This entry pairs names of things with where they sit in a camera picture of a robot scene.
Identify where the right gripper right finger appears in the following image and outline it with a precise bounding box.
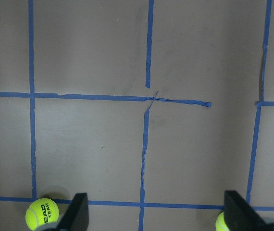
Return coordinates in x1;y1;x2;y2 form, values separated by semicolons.
224;190;274;231

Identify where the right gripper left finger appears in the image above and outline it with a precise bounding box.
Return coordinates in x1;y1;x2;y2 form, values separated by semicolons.
44;192;89;231

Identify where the tennis ball lower right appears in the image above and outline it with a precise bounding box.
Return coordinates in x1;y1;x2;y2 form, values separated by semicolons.
215;212;230;231

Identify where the Head tennis ball centre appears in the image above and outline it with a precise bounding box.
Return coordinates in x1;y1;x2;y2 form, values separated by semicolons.
25;198;60;231

